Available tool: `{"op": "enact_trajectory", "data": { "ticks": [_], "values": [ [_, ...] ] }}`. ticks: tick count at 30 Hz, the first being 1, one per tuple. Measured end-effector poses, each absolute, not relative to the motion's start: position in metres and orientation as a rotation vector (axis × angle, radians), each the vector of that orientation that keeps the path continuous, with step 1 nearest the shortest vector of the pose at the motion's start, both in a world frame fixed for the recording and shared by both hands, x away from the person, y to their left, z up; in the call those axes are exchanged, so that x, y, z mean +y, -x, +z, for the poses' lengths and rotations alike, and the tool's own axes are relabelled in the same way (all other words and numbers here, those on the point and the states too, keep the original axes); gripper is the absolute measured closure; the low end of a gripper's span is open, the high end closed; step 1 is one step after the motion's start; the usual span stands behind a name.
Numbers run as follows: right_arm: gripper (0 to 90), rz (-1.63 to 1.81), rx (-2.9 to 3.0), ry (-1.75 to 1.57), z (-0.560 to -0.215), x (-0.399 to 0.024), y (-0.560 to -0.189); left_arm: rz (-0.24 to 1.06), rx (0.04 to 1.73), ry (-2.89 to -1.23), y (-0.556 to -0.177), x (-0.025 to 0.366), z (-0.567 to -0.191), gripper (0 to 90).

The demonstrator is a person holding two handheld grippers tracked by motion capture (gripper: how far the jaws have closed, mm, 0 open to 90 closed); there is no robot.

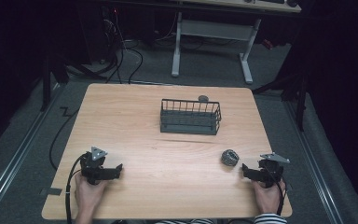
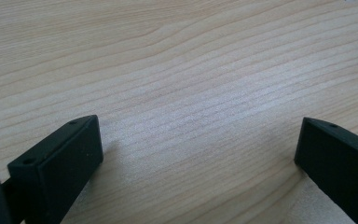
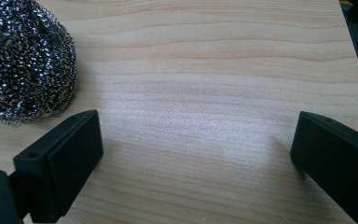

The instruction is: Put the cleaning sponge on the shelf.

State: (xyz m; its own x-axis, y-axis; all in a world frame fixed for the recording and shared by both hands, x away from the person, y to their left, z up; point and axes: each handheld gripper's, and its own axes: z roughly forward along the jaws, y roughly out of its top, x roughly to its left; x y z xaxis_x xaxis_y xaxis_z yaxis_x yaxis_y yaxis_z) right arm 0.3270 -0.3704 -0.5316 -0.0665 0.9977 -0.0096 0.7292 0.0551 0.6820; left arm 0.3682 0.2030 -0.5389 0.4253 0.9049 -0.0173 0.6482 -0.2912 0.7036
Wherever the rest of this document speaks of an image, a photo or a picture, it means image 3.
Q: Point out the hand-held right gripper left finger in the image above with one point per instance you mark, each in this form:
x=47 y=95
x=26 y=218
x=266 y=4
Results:
x=71 y=161

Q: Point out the steel wool scouring ball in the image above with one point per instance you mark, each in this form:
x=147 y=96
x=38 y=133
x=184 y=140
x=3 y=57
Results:
x=21 y=59

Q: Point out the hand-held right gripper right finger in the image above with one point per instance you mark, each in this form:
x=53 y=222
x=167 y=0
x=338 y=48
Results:
x=338 y=158

